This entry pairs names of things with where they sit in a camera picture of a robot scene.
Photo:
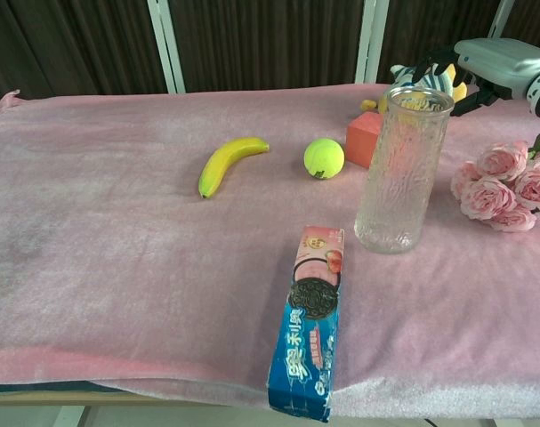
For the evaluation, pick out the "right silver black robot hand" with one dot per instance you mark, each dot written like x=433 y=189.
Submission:
x=496 y=60

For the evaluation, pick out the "pink rose bouquet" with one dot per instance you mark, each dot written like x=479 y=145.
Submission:
x=487 y=198

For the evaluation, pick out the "tall textured clear glass vase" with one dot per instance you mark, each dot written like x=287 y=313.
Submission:
x=398 y=191

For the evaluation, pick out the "blue striped yellow plush toy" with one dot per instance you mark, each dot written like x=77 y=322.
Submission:
x=433 y=83

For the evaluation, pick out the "small yellow toy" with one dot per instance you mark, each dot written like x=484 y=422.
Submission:
x=368 y=105

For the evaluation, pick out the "red-orange cube block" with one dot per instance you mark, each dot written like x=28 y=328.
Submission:
x=360 y=142

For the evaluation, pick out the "yellow-green tennis ball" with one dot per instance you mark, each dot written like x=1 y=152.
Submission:
x=324 y=158

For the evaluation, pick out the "dark brown curtain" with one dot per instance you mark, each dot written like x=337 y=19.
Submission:
x=269 y=40

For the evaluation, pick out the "yellow banana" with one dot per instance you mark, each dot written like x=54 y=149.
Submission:
x=225 y=162

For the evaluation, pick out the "blue Oreo cookie box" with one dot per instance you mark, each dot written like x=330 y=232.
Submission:
x=311 y=320

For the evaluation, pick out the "pink fleece table cloth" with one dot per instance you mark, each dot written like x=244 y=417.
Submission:
x=118 y=249

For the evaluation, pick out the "dark blue underlay mat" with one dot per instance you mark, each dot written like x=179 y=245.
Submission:
x=51 y=388

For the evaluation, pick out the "white metal frame post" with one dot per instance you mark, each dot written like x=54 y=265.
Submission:
x=501 y=18
x=371 y=40
x=167 y=44

